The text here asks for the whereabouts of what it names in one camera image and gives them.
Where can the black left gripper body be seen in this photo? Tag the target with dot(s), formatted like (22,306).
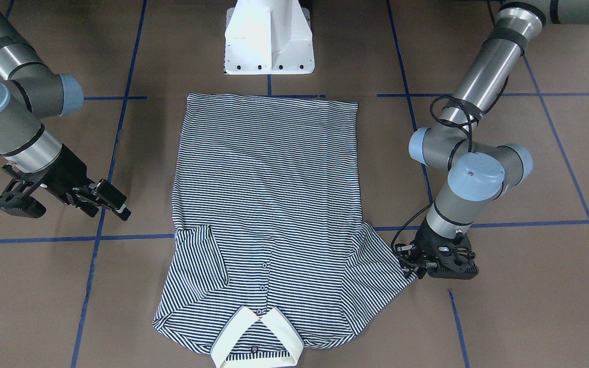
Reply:
(426,244)

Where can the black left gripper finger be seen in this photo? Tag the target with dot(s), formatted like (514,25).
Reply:
(410,259)

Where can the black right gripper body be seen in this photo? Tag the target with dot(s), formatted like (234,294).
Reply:
(65,175)

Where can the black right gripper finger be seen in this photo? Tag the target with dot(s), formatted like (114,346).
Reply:
(108,196)
(82,201)

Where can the striped polo shirt cream collar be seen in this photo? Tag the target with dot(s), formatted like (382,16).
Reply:
(272,254)

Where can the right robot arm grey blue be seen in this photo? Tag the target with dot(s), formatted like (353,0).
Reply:
(30,92)

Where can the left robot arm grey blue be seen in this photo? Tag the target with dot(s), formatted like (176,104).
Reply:
(477,173)

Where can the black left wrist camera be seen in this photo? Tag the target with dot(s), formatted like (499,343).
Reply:
(454,262)

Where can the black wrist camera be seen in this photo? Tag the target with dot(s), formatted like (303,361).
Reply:
(454,262)
(16,197)

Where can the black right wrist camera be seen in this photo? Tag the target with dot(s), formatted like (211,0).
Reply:
(16,197)

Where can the white column pedestal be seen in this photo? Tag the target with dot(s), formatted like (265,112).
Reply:
(269,38)

